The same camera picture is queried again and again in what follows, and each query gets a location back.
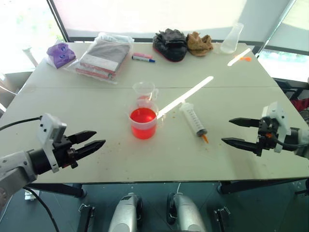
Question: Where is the small clear plastic cup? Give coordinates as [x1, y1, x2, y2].
[132, 81, 159, 102]

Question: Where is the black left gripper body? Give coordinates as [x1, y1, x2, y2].
[51, 135, 79, 170]

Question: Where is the white post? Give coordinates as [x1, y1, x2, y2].
[22, 46, 39, 68]

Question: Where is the brown crumpled cloth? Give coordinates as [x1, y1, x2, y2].
[186, 31, 214, 58]

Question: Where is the white marker with blue cap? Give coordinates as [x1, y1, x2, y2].
[131, 55, 156, 63]

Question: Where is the purple plastic bag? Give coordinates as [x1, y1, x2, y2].
[46, 43, 76, 69]

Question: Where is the clear conical flask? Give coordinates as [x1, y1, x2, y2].
[220, 22, 245, 55]

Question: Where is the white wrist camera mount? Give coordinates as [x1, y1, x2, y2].
[262, 101, 292, 154]
[36, 113, 68, 174]

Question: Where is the black metal clamp bracket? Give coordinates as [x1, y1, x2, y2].
[213, 206, 232, 232]
[78, 203, 96, 232]

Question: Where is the black and red chair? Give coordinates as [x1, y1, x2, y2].
[271, 77, 309, 115]

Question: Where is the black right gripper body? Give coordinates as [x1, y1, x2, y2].
[256, 117, 281, 157]

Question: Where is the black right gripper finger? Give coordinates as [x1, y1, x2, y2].
[228, 117, 261, 128]
[221, 137, 259, 154]

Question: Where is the black crumpled cloth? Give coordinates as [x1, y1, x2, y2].
[152, 28, 189, 64]

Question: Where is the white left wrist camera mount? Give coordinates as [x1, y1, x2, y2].
[36, 113, 68, 174]

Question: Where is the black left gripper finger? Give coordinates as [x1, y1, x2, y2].
[68, 130, 98, 146]
[73, 139, 106, 161]

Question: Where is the clear syringe with orange tip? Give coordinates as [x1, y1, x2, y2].
[179, 101, 211, 145]

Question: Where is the white power strip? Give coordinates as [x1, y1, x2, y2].
[24, 188, 41, 202]

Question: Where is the beaker with red liquid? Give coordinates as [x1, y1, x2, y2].
[129, 100, 165, 140]

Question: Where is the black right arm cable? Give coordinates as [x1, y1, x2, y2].
[274, 134, 305, 148]

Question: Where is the clear bag with folded cloths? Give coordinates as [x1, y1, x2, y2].
[63, 32, 135, 86]

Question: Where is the black table frame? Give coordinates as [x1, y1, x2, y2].
[23, 178, 309, 198]

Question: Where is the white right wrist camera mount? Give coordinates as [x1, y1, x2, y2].
[262, 101, 292, 154]

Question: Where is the silver rounded robot leg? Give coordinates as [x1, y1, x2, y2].
[167, 192, 208, 232]
[108, 192, 143, 232]

